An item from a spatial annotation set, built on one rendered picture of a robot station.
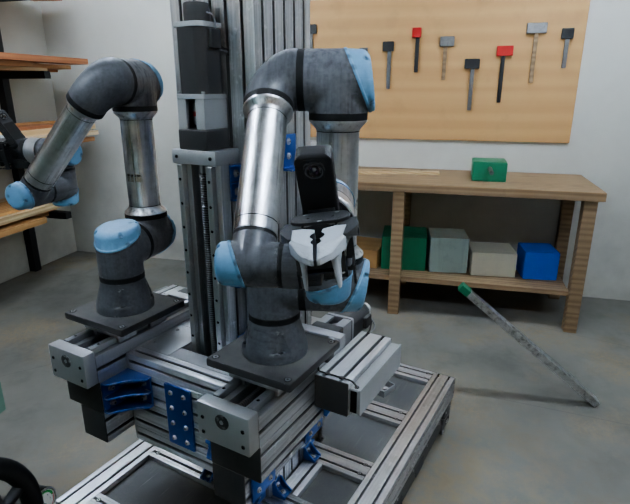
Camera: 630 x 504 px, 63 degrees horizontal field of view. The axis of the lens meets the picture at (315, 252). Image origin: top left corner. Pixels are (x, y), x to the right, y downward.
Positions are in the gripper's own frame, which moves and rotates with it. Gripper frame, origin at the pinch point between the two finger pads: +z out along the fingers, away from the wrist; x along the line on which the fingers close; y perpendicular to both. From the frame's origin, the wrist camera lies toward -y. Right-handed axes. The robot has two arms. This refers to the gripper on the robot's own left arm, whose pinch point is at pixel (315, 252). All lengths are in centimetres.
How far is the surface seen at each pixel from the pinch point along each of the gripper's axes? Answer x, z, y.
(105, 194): 210, -366, 43
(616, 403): -110, -165, 141
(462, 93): -77, -311, 0
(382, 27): -30, -321, -49
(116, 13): 163, -361, -90
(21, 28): 233, -351, -89
